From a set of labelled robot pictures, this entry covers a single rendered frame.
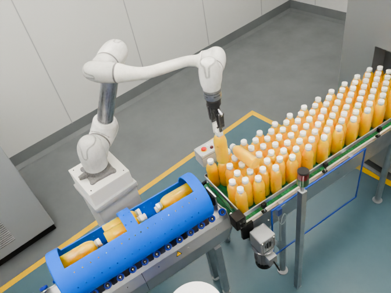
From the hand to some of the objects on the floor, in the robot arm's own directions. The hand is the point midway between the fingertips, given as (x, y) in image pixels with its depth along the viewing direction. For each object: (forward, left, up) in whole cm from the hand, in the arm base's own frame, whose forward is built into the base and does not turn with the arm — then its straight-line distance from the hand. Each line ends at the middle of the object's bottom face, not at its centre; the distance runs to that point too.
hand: (217, 129), depth 196 cm
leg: (+18, -13, -146) cm, 148 cm away
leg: (+4, -12, -148) cm, 148 cm away
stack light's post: (+49, +29, -142) cm, 154 cm away
